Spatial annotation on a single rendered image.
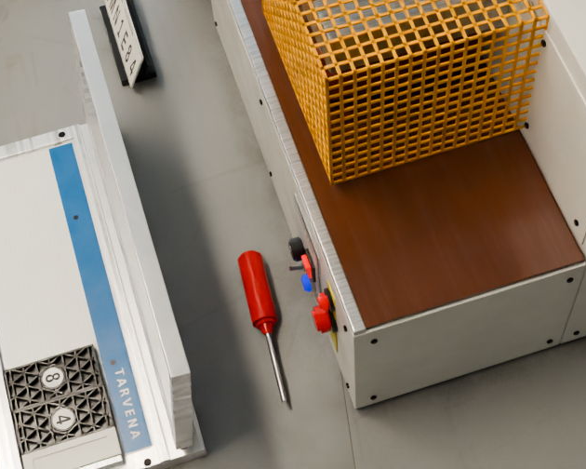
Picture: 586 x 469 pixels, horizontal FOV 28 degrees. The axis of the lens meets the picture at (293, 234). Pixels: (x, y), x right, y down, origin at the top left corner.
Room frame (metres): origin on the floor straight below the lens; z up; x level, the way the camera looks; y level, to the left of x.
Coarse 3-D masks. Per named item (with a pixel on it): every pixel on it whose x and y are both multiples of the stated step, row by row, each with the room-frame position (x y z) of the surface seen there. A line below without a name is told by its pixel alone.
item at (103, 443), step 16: (96, 432) 0.44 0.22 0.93; (112, 432) 0.44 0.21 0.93; (48, 448) 0.43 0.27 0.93; (64, 448) 0.42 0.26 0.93; (80, 448) 0.42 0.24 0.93; (96, 448) 0.42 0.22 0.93; (112, 448) 0.42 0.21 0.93; (32, 464) 0.41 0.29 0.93; (48, 464) 0.41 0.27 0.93; (64, 464) 0.41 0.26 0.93; (80, 464) 0.40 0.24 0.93
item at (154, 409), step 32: (64, 128) 0.83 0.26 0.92; (0, 160) 0.80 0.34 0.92; (96, 160) 0.78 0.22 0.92; (96, 192) 0.73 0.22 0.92; (96, 224) 0.69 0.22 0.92; (128, 288) 0.61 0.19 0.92; (128, 320) 0.56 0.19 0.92; (0, 352) 0.55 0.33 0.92; (0, 416) 0.47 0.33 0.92; (160, 416) 0.45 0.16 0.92; (0, 448) 0.44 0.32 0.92; (160, 448) 0.42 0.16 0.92; (192, 448) 0.41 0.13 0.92
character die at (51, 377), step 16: (80, 352) 0.53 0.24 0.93; (16, 368) 0.52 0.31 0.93; (32, 368) 0.52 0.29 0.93; (48, 368) 0.51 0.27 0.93; (64, 368) 0.51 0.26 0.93; (80, 368) 0.51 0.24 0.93; (96, 368) 0.51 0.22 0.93; (16, 384) 0.50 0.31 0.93; (32, 384) 0.50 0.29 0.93; (48, 384) 0.50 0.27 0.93; (64, 384) 0.49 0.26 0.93; (80, 384) 0.49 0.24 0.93; (96, 384) 0.49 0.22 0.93; (16, 400) 0.48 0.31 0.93; (32, 400) 0.48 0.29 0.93; (48, 400) 0.48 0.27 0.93
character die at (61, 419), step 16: (64, 400) 0.48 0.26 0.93; (80, 400) 0.48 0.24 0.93; (96, 400) 0.47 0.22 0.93; (16, 416) 0.47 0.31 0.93; (32, 416) 0.46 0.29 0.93; (48, 416) 0.46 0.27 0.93; (64, 416) 0.46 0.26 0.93; (80, 416) 0.46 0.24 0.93; (96, 416) 0.46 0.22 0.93; (112, 416) 0.45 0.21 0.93; (32, 432) 0.45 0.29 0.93; (48, 432) 0.45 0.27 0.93; (64, 432) 0.44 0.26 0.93; (80, 432) 0.44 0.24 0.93; (32, 448) 0.43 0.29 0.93
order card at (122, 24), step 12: (108, 0) 1.02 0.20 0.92; (120, 0) 0.99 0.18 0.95; (108, 12) 1.01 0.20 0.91; (120, 12) 0.98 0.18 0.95; (120, 24) 0.97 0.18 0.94; (132, 24) 0.94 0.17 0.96; (120, 36) 0.96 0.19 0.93; (132, 36) 0.93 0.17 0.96; (120, 48) 0.95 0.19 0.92; (132, 48) 0.92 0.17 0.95; (132, 60) 0.91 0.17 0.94; (132, 72) 0.90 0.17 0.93; (132, 84) 0.89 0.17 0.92
